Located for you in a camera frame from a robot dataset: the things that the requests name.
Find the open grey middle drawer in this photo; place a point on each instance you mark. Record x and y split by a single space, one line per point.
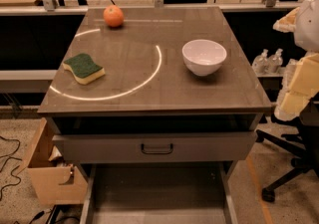
164 193

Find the orange fruit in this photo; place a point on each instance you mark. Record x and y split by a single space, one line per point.
113 16

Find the clear bottle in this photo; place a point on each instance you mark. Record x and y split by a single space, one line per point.
260 62
274 62

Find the closed grey drawer with handle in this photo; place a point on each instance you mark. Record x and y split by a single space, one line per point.
155 147

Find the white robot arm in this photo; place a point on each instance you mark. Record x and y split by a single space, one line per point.
306 34

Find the clear bottle right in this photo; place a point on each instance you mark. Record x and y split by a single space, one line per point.
274 62

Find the clear bottle left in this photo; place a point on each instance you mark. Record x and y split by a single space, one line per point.
260 62

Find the cardboard box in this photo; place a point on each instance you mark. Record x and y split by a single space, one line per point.
53 184

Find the white bowl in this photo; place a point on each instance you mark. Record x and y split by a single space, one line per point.
203 57

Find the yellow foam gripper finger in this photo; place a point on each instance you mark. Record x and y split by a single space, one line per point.
287 23
299 85

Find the grey drawer cabinet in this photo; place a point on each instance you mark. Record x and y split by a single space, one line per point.
147 88

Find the green and yellow sponge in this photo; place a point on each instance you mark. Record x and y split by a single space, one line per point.
83 68

